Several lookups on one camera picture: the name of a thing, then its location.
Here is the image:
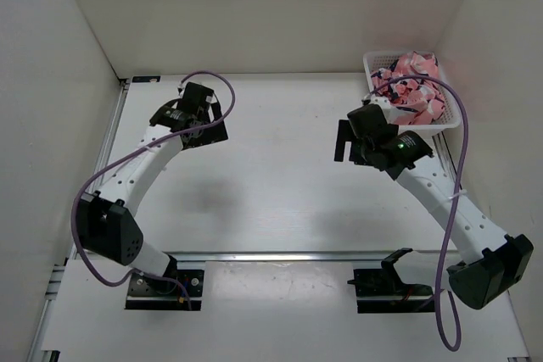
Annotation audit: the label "pink shark print shorts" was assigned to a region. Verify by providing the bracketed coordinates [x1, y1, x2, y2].
[371, 52, 445, 125]

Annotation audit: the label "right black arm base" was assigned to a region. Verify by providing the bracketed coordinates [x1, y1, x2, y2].
[347, 248, 435, 314]

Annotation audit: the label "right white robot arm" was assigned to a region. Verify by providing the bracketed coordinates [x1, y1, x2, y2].
[334, 104, 534, 309]

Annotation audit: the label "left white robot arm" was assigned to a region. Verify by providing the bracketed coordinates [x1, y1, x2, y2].
[72, 82, 228, 294]

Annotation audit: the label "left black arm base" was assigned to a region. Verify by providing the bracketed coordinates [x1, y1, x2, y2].
[125, 266, 204, 311]

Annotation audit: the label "white plastic basket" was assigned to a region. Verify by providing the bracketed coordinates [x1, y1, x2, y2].
[362, 51, 462, 138]

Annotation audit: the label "aluminium table frame rail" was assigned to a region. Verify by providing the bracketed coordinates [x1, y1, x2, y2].
[26, 78, 131, 361]

